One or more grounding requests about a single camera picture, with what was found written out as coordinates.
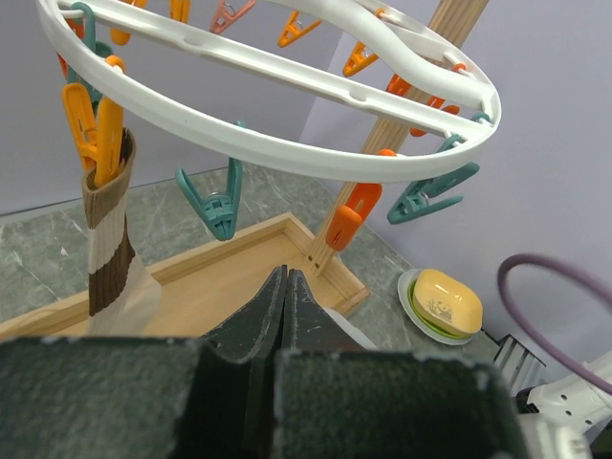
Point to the orange clothes peg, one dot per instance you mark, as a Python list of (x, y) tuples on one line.
[(97, 136), (350, 216)]

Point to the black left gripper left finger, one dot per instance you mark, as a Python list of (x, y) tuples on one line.
[(169, 397)]

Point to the wooden hanger stand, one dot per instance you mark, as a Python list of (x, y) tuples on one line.
[(202, 287)]

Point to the cream brown ribbed sock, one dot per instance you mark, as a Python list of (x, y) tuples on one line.
[(123, 297)]

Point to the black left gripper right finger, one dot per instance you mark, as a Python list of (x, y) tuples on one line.
[(334, 399)]

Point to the white round clip hanger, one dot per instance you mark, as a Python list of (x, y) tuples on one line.
[(411, 50)]

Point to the teal right clothes peg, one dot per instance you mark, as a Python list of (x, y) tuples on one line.
[(414, 201)]

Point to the teal clothes peg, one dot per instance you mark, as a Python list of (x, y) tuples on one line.
[(414, 201), (219, 210)]

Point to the yellow dish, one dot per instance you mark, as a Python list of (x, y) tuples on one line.
[(441, 307)]

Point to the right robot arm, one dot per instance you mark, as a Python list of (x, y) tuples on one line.
[(569, 418)]

